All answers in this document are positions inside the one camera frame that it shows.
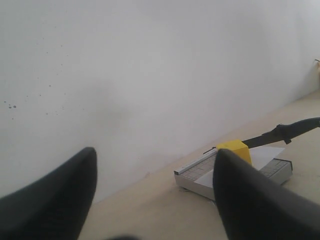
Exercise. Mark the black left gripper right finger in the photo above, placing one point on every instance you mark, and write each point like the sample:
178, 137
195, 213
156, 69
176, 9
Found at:
253, 207

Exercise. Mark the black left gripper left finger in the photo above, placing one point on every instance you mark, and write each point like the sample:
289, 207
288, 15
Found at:
56, 206

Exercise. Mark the white paper sheet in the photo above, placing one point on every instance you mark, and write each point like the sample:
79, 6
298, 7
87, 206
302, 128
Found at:
263, 158

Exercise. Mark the yellow foam cube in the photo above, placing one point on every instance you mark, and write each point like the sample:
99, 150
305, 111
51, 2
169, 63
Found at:
237, 147

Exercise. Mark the black cutter blade lever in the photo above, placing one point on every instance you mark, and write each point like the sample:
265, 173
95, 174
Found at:
284, 132

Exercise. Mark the grey metal paper cutter base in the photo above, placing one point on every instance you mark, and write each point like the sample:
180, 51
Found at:
185, 176

